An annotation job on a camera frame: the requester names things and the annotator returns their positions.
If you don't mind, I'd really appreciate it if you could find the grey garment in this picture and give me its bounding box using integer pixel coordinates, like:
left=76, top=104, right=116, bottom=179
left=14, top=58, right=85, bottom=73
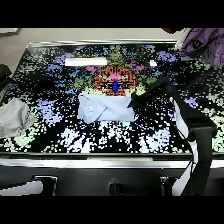
left=0, top=97, right=37, bottom=140

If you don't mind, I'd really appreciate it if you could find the purple patterned garment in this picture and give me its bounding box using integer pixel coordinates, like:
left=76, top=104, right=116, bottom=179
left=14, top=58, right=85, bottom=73
left=180, top=28, right=224, bottom=70

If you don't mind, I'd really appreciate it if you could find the light blue shirt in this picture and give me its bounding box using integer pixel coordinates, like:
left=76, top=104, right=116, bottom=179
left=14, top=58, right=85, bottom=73
left=76, top=92, right=136, bottom=125

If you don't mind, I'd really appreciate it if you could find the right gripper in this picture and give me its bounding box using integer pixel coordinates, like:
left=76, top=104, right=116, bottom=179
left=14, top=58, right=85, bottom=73
left=128, top=90, right=150, bottom=109

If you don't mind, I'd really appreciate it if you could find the silver frame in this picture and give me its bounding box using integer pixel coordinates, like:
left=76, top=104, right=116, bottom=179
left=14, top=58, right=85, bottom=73
left=0, top=152, right=224, bottom=197

